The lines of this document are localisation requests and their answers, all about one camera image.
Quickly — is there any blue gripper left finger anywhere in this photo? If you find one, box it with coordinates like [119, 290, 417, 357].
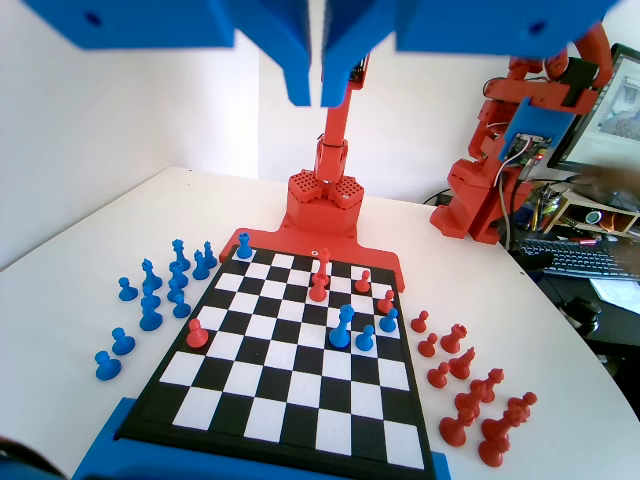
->
[219, 0, 314, 107]

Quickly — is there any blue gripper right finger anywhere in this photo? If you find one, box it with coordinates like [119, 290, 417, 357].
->
[320, 0, 401, 109]

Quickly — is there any blue chess queen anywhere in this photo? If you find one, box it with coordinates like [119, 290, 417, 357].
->
[171, 238, 191, 271]

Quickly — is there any red tall piece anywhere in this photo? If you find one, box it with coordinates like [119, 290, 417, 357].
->
[307, 274, 331, 304]

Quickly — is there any tall blue board piece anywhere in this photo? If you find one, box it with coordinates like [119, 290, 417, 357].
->
[328, 303, 355, 350]

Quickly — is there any black white chessboard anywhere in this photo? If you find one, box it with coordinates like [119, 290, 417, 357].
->
[115, 243, 436, 474]

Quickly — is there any blue circuit board holder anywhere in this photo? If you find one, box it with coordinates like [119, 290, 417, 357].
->
[499, 97, 569, 166]

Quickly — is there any red pawn bottom centre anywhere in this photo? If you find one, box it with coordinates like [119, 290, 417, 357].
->
[314, 247, 335, 287]

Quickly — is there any wooden desk organizer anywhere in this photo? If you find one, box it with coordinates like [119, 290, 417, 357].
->
[541, 185, 640, 240]

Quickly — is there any black computer monitor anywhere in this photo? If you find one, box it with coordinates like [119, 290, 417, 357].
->
[546, 42, 640, 179]

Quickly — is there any black keyboard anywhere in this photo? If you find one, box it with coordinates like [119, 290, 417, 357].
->
[517, 237, 640, 280]

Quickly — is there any black computer mouse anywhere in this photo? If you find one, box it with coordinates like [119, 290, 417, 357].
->
[558, 296, 604, 337]

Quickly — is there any white paper sheet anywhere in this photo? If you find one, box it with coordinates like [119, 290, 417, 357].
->
[589, 277, 640, 316]

